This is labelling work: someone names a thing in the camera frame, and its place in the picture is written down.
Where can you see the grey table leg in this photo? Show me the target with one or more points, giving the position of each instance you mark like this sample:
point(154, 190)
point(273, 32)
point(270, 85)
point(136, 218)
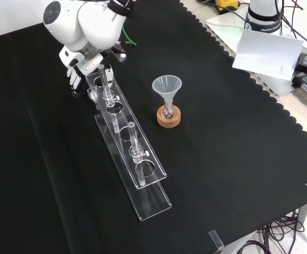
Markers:
point(305, 217)

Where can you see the clear glass weighing funnel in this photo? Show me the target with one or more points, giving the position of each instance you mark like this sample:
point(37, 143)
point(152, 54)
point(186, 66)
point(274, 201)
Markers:
point(92, 94)

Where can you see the small round-bottom glass flask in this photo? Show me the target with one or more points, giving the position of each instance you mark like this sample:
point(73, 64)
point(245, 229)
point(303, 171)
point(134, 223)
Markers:
point(168, 112)

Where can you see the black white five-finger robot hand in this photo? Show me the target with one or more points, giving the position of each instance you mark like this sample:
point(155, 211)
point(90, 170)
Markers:
point(87, 64)

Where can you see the black bench cloth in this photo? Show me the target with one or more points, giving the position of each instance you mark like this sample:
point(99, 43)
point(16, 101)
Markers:
point(222, 158)

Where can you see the yellow stop button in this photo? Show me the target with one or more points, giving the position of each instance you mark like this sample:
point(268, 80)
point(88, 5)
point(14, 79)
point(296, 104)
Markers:
point(227, 4)

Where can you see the clear acrylic funnel stand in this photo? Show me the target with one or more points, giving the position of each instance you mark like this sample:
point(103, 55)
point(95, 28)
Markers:
point(149, 160)

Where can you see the translucent plastic funnel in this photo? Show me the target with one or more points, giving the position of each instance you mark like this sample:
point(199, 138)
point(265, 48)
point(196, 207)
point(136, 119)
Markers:
point(166, 86)

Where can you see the white paper sheet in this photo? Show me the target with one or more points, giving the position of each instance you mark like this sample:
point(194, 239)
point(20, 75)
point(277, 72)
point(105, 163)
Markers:
point(267, 54)

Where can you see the pale board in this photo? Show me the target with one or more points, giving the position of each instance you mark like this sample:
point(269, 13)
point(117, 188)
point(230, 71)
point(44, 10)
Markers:
point(222, 29)

